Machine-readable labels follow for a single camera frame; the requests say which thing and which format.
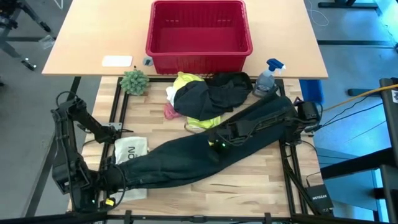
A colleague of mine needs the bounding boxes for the dark denim jeans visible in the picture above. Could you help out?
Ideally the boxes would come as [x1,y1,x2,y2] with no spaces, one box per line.
[116,93,295,190]

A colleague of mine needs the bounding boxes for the yellow shirt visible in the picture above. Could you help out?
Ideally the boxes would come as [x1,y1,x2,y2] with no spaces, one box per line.
[172,72,222,130]

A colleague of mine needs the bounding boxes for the white garment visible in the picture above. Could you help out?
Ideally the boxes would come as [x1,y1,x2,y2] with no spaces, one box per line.
[165,86,178,106]

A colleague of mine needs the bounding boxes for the red plastic laundry basket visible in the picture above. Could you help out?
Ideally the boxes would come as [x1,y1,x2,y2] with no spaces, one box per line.
[145,0,254,75]

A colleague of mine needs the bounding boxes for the white Houston tote bag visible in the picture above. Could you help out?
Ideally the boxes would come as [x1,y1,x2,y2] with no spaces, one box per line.
[110,136,150,203]

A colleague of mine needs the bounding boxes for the pink garment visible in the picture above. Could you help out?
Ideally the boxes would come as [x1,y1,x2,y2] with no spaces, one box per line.
[164,103,183,121]

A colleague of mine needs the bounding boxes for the blue-capped spray bottle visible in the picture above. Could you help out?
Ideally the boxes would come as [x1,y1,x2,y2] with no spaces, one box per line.
[252,58,286,98]

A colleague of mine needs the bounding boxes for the long black floor bar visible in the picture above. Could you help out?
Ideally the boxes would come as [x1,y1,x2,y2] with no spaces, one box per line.
[24,76,82,218]

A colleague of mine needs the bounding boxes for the blue plastic bin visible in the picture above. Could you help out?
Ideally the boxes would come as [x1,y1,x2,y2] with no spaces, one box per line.
[298,79,325,105]

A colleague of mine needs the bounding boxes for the green succulent plant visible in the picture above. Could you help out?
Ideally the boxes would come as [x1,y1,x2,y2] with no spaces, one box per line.
[119,68,150,96]

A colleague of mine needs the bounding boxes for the white rectangular tray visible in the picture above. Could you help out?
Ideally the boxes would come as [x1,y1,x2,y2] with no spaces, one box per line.
[101,55,133,68]

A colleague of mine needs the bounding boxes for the black table foot bar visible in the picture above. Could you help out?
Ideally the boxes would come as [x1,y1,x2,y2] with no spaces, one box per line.
[6,36,57,43]
[317,39,397,46]

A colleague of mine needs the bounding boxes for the black stand base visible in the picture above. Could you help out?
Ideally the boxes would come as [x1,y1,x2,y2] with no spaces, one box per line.
[317,0,379,9]

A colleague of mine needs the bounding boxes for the black tripod stand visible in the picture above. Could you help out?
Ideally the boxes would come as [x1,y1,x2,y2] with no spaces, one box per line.
[0,0,52,72]

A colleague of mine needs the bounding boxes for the black aluminium table frame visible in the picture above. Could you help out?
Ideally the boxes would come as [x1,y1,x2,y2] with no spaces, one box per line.
[0,76,398,224]

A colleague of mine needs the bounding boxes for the black Netgear network switch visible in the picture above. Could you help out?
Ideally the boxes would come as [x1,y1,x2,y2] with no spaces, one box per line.
[306,184,335,216]

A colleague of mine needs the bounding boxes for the black floor cable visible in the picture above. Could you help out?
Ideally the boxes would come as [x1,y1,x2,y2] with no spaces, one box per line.
[322,102,384,128]

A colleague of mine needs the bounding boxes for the white floor cable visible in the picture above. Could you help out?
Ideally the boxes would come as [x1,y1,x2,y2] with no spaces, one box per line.
[306,0,330,27]

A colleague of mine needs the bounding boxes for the yellow cable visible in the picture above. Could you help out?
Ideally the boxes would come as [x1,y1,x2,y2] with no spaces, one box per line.
[323,83,398,112]

